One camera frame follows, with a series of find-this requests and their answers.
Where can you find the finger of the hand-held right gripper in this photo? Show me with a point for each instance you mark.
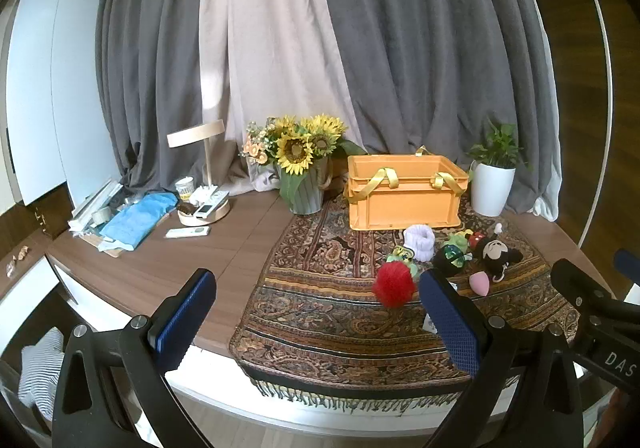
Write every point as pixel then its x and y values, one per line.
pixel 628 264
pixel 575 285

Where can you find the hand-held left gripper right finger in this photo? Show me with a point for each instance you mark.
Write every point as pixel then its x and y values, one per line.
pixel 450 323

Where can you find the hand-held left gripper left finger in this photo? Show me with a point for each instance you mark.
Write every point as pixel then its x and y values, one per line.
pixel 180 323

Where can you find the mouse plush toy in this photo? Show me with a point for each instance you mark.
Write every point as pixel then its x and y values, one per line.
pixel 495 253

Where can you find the lavender fluffy scrunchie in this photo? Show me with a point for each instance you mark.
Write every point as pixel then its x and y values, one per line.
pixel 419 242

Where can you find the orange plastic crate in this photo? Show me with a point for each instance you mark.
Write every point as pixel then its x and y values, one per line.
pixel 405 198

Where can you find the pink makeup sponge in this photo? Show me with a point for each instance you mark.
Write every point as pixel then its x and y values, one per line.
pixel 481 282

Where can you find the red fluffy pompom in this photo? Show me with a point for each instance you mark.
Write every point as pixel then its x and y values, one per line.
pixel 395 285

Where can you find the green plush toy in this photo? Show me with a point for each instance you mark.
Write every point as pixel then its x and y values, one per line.
pixel 458 243

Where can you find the green yellow small plush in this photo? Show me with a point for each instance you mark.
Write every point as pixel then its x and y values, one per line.
pixel 402 256

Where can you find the white sheer curtain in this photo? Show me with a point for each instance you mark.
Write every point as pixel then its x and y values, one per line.
pixel 547 200

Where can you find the white remote control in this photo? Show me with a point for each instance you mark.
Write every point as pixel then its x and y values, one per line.
pixel 187 232
pixel 210 204

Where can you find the blue cloth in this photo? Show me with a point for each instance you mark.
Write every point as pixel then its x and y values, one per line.
pixel 137 220

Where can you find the patterned fringed cloth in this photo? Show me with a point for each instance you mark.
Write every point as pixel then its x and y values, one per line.
pixel 325 318

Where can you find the potted plant in white pot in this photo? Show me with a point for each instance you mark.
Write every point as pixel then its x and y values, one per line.
pixel 492 188

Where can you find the tape roll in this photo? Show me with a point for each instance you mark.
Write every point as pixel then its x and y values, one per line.
pixel 101 215

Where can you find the white printed cup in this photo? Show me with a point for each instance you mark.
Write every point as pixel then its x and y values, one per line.
pixel 185 188

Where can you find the bundle of white strips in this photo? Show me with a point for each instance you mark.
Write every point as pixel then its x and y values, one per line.
pixel 95 205

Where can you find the striped cloth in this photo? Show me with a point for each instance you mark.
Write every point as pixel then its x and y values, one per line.
pixel 42 373

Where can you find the white curved tube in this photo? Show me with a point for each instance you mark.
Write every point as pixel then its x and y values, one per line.
pixel 602 103

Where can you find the grey green vase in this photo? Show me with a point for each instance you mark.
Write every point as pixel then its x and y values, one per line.
pixel 302 193

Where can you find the wooden desk lamp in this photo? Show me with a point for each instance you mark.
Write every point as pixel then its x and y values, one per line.
pixel 196 133

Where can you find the sunflower bouquet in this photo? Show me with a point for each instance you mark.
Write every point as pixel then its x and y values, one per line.
pixel 295 148

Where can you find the grey curtain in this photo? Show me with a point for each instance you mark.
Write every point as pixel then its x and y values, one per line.
pixel 430 53
pixel 150 78

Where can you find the white wardrobe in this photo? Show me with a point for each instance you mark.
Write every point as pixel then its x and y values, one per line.
pixel 45 93

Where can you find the beige curtain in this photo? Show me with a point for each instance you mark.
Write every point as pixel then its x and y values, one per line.
pixel 270 38

